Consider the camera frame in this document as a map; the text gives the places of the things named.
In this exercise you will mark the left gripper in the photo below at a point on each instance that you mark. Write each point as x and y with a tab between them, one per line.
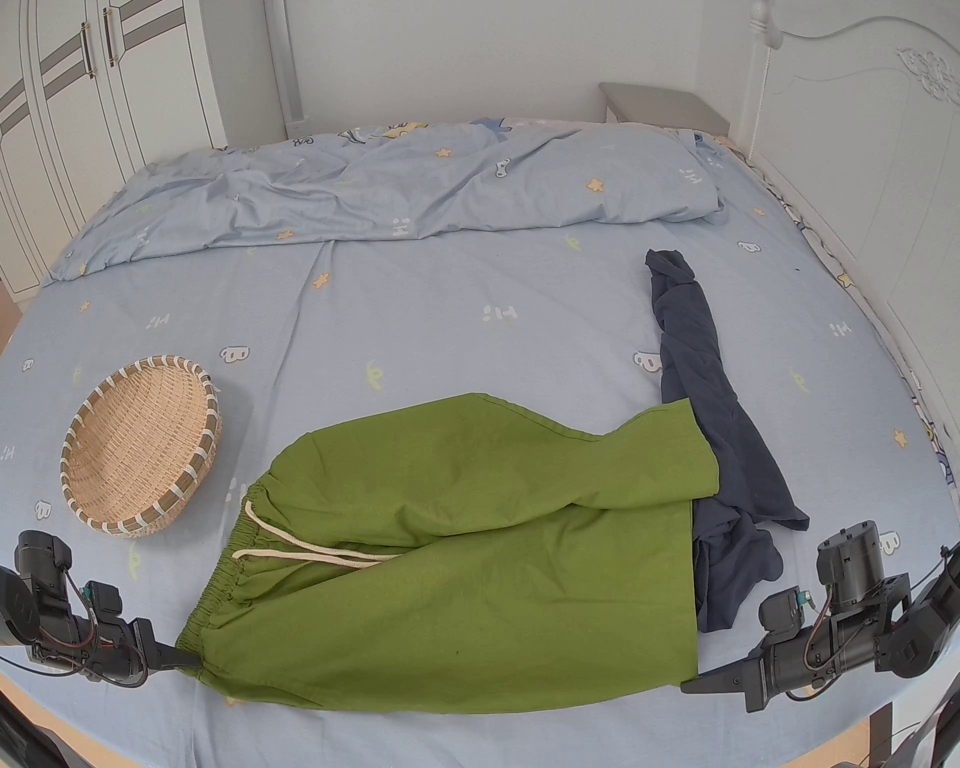
112	649

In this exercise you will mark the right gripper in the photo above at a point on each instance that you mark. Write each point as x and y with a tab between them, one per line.
817	652

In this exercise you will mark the grey bedside table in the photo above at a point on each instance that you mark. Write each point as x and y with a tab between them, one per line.
660	105

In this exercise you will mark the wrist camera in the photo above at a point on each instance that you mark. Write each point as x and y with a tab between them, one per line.
781	611
105	600

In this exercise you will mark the dark blue garment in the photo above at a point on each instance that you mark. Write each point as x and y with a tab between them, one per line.
694	352

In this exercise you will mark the bed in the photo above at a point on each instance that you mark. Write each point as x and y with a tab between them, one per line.
480	315

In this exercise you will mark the white wardrobe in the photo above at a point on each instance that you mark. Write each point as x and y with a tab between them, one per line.
82	112

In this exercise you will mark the green shorts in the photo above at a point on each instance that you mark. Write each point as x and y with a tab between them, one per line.
465	540

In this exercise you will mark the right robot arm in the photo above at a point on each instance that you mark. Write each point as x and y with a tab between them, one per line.
911	637

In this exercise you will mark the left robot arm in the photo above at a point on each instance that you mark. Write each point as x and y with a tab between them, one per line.
19	607

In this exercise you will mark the pale blue quilt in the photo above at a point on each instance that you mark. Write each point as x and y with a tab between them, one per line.
450	187

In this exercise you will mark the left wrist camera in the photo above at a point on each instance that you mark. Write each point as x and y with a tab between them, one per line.
105	600

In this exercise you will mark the round woven basket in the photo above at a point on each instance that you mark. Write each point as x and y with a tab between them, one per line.
135	450

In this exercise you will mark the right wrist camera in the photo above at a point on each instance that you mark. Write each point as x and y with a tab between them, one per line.
781	611

